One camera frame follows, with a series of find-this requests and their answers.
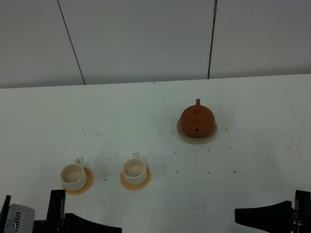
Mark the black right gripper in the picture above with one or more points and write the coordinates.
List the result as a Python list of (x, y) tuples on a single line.
[(279, 218)]

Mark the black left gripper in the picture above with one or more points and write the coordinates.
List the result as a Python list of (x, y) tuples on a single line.
[(72, 222)]

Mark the brown clay teapot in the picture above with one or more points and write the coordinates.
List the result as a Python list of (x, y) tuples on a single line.
[(197, 121)]

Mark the beige round teapot coaster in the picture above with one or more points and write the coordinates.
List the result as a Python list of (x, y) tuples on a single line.
[(194, 140)]

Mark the left orange saucer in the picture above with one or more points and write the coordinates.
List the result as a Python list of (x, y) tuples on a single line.
[(90, 178)]

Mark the orange saucer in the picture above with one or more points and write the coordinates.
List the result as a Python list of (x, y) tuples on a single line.
[(145, 182), (90, 178)]

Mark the left white teacup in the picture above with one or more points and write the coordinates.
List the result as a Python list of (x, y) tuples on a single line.
[(73, 176)]

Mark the white teacup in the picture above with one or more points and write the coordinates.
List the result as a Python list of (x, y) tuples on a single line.
[(134, 171), (73, 176)]

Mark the right orange saucer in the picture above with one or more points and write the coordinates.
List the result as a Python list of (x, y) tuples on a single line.
[(145, 182)]

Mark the right white teacup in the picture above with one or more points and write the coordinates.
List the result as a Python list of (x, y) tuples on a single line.
[(134, 171)]

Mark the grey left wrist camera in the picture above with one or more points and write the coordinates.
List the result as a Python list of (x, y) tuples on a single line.
[(16, 218)]

